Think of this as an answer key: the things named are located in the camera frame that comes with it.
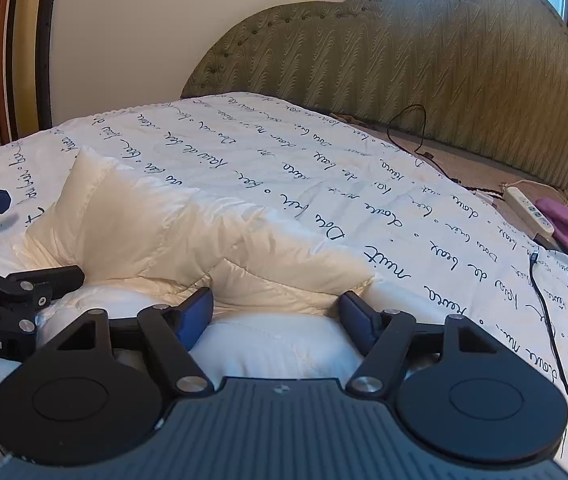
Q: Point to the green upholstered headboard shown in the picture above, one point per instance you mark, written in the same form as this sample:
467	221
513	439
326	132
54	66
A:
489	77

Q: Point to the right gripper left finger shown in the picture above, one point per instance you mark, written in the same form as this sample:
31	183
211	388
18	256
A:
169	333

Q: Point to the white remote control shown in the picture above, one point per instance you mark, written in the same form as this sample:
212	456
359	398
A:
527	211

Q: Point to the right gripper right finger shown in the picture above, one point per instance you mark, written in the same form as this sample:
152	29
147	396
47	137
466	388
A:
383	339

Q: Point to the gold black tower fan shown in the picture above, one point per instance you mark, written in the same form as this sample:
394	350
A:
25	75

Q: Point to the white script-print bed quilt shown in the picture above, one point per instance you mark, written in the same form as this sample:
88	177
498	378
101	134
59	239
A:
442	249

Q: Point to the cream puffer jacket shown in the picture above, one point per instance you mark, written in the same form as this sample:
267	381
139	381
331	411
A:
140	242

